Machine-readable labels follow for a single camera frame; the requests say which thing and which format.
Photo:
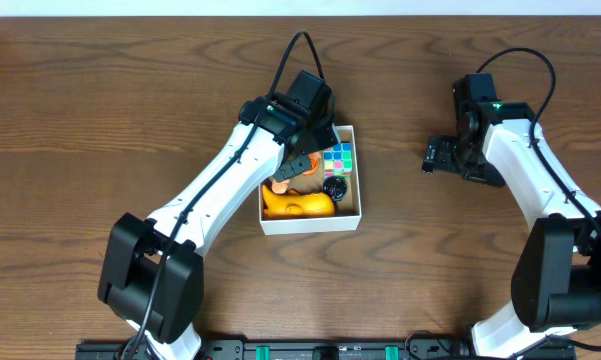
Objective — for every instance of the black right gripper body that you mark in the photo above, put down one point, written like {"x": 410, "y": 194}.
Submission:
{"x": 452, "y": 156}

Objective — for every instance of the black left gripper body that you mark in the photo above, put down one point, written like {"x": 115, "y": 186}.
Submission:
{"x": 295, "y": 166}

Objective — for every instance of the plush yellow duck toy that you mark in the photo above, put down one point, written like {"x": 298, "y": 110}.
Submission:
{"x": 280, "y": 186}

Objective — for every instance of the colourful puzzle cube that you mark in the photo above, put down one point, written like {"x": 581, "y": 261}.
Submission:
{"x": 338, "y": 160}

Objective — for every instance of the orange plastic duck toy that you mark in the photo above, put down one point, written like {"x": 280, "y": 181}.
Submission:
{"x": 295, "y": 205}

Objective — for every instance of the black round wheel toy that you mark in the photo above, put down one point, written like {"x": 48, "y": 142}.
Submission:
{"x": 335, "y": 187}

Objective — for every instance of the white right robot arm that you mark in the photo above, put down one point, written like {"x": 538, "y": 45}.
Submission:
{"x": 556, "y": 284}

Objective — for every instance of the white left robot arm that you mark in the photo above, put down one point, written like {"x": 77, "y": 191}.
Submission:
{"x": 152, "y": 275}

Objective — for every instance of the white cardboard box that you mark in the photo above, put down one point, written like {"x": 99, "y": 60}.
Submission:
{"x": 348, "y": 211}

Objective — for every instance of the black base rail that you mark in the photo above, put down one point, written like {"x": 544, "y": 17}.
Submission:
{"x": 422, "y": 345}

